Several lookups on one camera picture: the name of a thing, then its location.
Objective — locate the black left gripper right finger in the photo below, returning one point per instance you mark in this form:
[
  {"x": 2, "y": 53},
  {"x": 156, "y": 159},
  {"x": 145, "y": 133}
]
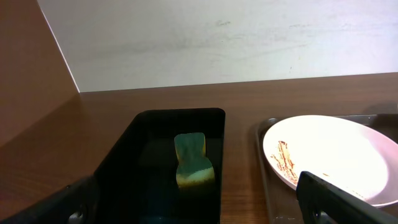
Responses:
[{"x": 322, "y": 202}]

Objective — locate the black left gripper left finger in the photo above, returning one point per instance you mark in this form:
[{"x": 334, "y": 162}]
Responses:
[{"x": 76, "y": 203}]

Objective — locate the pink plate with sauce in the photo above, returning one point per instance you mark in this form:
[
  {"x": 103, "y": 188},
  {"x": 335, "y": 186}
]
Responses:
[{"x": 349, "y": 155}]

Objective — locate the green yellow sponge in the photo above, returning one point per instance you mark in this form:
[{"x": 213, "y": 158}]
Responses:
[{"x": 194, "y": 167}]

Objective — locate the brown serving tray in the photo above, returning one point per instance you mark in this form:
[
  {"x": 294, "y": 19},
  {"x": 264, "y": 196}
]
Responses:
[{"x": 281, "y": 201}]

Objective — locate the black rectangular tray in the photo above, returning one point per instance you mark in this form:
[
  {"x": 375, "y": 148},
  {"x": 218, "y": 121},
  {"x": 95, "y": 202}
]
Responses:
[{"x": 137, "y": 179}]

